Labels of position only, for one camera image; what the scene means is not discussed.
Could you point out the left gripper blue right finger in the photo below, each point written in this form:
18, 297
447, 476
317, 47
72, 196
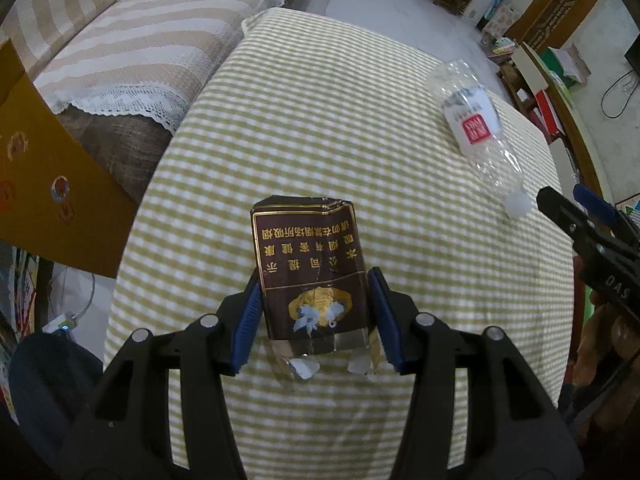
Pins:
389, 328

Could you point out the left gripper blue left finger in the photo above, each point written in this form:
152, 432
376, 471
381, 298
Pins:
246, 326

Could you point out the dark brown cigarette pack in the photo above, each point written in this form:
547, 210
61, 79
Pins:
314, 282

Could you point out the clear plastic water bottle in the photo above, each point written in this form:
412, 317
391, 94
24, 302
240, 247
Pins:
475, 123

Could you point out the person's right hand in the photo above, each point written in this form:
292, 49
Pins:
607, 365

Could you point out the red flat box in cabinet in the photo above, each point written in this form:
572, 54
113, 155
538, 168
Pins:
551, 125

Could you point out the long yellow TV cabinet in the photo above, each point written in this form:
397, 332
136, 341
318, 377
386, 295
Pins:
575, 156

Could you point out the green and white open box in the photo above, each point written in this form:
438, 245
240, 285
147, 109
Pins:
568, 64

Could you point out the brown cardboard box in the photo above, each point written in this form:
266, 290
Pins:
56, 201

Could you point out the striped beige sofa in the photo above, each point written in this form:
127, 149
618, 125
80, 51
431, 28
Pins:
120, 75

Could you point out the wall mounted black television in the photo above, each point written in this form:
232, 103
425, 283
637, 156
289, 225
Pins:
632, 55

